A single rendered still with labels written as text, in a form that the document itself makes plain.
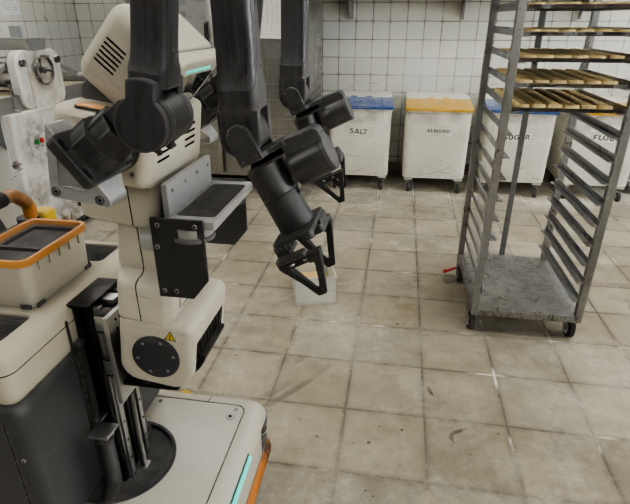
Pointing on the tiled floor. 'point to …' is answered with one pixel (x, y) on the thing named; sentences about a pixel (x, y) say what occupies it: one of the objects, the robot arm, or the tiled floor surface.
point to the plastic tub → (316, 284)
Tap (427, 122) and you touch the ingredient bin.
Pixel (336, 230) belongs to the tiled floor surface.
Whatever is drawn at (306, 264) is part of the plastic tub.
